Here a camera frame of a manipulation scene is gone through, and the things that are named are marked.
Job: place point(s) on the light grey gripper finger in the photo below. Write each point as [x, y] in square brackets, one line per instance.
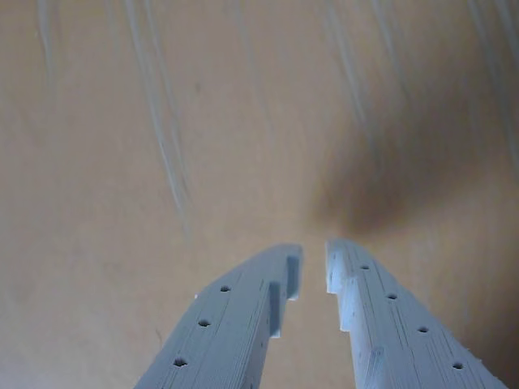
[389, 332]
[227, 324]

